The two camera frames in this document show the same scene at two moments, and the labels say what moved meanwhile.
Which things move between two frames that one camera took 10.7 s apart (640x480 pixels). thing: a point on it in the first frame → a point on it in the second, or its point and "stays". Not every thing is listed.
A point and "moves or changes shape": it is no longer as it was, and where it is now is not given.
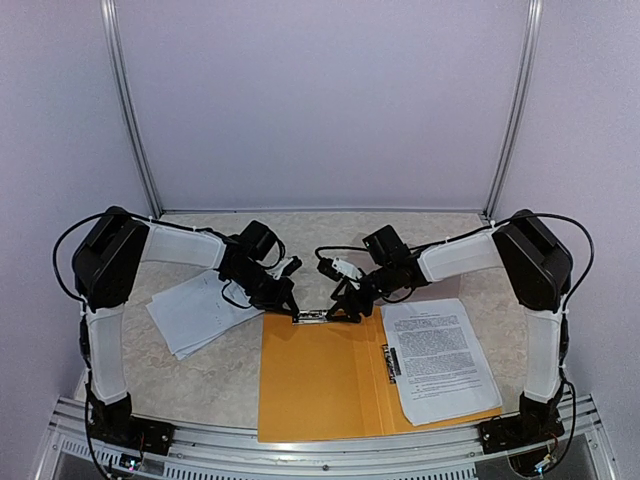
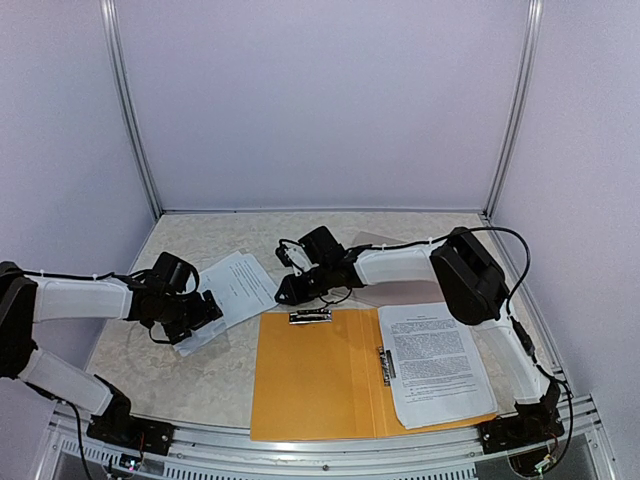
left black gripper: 274,303 → 201,316
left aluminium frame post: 111,26 stays
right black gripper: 347,301 → 295,296
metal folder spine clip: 392,363 moves or changes shape
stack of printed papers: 444,375 stays
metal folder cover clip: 312,317 stays
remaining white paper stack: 193,312 stays
